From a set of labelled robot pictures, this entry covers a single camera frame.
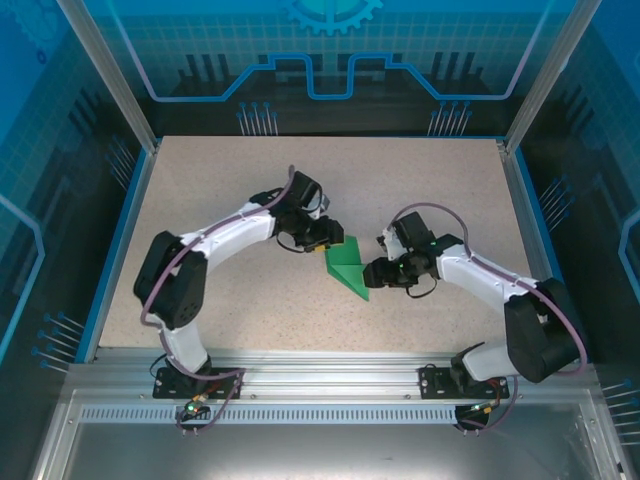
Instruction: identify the aluminium side rail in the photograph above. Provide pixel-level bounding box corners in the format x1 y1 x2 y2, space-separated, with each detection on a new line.
496 139 572 357

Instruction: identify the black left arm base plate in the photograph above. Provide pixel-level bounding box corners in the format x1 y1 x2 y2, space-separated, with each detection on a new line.
152 366 247 401

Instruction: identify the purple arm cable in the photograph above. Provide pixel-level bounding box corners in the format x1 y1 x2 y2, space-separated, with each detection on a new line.
391 201 587 435
139 165 297 437

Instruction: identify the slotted grey cable duct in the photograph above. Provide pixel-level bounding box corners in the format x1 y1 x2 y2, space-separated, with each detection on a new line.
79 407 506 426

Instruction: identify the thin black gripper wire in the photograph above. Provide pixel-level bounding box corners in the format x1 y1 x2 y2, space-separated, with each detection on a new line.
405 276 438 301
275 233 308 256

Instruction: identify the steel tray plate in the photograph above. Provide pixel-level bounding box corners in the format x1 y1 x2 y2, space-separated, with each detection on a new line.
29 389 640 480

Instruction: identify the blue table edge strip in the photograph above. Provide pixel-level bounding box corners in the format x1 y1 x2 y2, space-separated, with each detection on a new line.
74 142 162 365
508 144 590 365

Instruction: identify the green square paper sheet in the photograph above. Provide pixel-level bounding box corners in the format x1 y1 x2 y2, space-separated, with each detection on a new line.
323 234 372 303

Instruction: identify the thin black right gripper wire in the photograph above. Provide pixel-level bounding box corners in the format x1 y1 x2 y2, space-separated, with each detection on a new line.
405 276 438 301

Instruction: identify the aluminium frame post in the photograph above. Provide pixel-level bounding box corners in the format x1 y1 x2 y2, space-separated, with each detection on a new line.
53 0 162 154
502 0 604 155

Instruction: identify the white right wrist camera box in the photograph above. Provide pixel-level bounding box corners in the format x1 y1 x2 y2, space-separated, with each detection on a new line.
376 226 402 255

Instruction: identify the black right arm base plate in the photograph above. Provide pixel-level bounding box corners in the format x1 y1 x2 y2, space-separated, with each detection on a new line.
418 364 511 401

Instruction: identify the aluminium base beam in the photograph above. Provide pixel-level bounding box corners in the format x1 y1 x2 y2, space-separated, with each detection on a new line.
67 348 599 409

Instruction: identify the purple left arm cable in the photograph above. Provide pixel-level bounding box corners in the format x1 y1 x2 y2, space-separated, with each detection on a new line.
139 165 297 437

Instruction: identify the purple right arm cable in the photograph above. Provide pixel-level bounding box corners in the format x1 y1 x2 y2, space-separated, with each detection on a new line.
391 201 587 435

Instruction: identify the thin black left gripper wire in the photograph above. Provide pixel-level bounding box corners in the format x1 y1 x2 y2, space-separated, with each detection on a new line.
275 233 308 256

